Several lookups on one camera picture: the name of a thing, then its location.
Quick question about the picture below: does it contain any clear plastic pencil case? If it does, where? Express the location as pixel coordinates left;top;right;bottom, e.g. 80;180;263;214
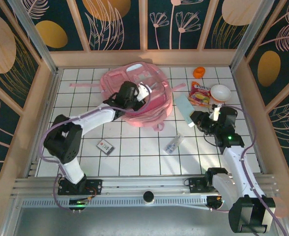
164;134;184;155

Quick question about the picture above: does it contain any pink backpack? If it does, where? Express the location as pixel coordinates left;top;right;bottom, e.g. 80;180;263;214
69;61;186;132

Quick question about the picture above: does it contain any small white card box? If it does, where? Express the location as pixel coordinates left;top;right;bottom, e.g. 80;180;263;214
96;139;116;156

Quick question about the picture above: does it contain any red snack packet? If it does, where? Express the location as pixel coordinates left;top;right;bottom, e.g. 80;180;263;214
187;81;212;108

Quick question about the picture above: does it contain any white orange bowl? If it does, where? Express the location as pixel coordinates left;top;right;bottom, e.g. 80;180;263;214
209;84;232;103

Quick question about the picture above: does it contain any small orange toy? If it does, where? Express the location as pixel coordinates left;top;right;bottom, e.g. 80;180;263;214
193;66;206;79

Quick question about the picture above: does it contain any black controller box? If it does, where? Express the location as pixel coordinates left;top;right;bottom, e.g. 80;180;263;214
206;196;226;212
68;198;90;212

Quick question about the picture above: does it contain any black round knob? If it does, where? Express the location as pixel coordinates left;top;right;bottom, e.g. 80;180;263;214
143;190;155;205

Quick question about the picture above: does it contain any translucent pink cup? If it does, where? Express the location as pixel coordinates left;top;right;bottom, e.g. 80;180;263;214
273;196;289;218

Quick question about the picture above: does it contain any grey metal base sheet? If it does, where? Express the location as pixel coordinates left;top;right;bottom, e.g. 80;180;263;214
10;206;287;236

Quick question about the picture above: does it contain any aluminium table side rail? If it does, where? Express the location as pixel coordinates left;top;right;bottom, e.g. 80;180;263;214
230;66;268;174
24;68;61;178

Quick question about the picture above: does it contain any long aluminium base rail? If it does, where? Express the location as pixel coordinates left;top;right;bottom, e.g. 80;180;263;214
10;174;283;197

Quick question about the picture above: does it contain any aluminium corner post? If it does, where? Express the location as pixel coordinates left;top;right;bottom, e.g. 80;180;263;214
6;0;59;74
229;0;276;72

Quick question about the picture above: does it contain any white slotted cable duct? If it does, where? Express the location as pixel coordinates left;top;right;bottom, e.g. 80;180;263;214
21;195;224;210

